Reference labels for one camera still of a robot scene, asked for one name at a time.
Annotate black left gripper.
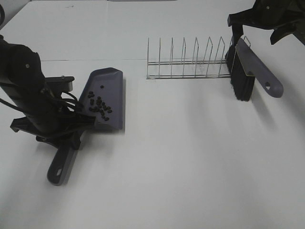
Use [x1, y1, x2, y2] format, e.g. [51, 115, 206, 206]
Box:
[9, 78, 96, 150]

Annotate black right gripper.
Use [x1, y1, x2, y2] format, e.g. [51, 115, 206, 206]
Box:
[228, 0, 305, 44]

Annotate pile of coffee beans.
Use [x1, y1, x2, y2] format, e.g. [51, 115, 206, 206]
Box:
[87, 91, 112, 122]

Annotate purple hand brush black bristles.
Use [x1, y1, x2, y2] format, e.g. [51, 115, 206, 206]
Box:
[225, 38, 284, 102]

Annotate purple plastic dustpan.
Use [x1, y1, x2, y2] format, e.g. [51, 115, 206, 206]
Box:
[47, 67, 124, 186]

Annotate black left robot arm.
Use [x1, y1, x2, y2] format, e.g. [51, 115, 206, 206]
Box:
[0, 38, 95, 149]

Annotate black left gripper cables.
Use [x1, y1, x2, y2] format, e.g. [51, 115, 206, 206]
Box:
[50, 92, 83, 115]

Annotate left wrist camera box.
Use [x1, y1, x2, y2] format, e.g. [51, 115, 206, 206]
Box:
[45, 76, 75, 93]

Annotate chrome wire dish rack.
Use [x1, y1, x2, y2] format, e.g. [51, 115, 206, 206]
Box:
[146, 36, 232, 80]

